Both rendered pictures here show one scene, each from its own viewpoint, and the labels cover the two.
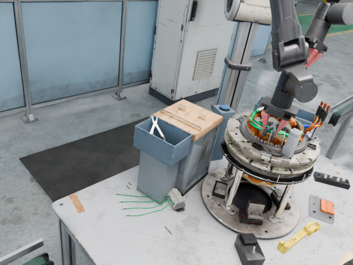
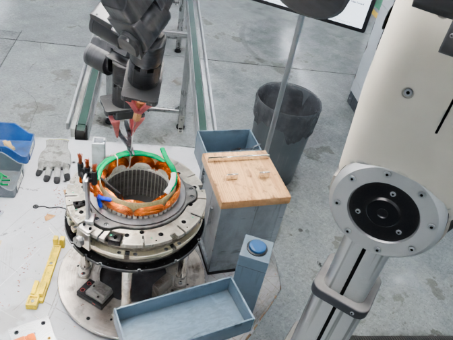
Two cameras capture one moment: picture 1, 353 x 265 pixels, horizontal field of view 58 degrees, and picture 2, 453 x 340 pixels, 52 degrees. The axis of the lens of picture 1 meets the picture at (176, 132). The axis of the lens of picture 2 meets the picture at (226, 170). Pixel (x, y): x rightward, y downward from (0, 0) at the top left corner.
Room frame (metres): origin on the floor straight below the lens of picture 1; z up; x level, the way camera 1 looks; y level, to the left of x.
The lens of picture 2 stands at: (1.58, -0.86, 1.84)
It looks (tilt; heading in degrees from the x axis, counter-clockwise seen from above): 38 degrees down; 126
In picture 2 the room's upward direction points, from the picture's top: 12 degrees clockwise
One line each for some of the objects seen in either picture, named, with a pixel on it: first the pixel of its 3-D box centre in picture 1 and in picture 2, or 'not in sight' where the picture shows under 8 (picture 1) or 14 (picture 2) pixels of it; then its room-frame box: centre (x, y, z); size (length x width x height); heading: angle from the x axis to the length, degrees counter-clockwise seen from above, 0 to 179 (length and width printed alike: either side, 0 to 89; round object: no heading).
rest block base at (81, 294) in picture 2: (280, 201); (95, 293); (0.95, -0.45, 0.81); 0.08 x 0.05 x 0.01; 15
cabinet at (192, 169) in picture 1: (182, 149); (235, 215); (1.04, -0.04, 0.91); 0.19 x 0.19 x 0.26; 60
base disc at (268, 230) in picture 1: (249, 197); (133, 274); (0.96, -0.33, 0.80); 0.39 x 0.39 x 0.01
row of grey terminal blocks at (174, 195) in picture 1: (175, 198); not in sight; (0.88, -0.04, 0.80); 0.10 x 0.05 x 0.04; 33
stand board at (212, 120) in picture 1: (188, 118); (245, 177); (1.04, -0.04, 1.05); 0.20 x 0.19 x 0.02; 150
